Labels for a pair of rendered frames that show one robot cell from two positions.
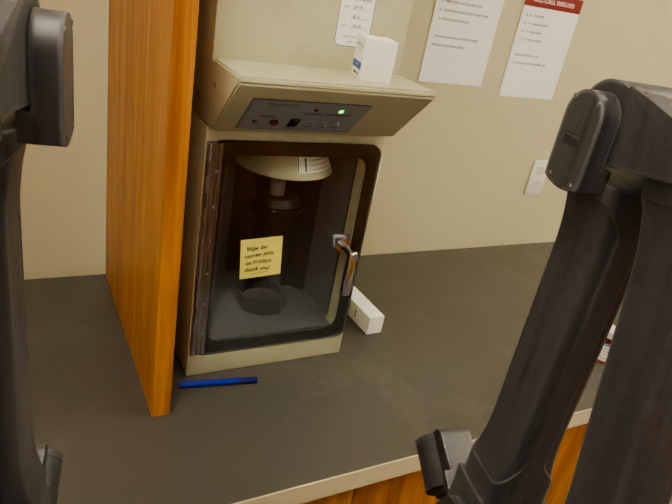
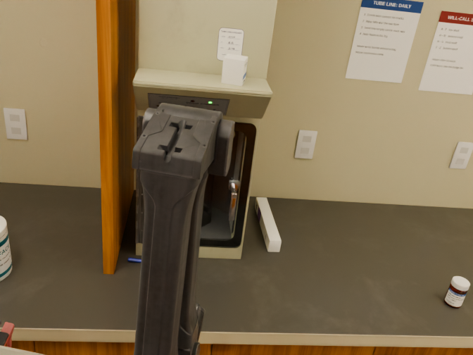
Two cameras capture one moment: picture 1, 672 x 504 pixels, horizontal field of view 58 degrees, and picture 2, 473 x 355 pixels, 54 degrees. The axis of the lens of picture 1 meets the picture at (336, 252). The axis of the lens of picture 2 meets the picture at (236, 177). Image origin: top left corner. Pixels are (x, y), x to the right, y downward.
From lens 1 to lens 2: 50 cm
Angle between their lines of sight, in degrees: 21
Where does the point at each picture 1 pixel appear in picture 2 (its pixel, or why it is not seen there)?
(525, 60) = (443, 63)
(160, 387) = (107, 256)
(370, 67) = (227, 75)
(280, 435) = not seen: hidden behind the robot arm
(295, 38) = (189, 56)
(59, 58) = not seen: outside the picture
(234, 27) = (150, 51)
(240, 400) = not seen: hidden behind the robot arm
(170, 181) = (102, 137)
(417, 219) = (350, 178)
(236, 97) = (137, 92)
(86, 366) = (85, 239)
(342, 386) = (228, 280)
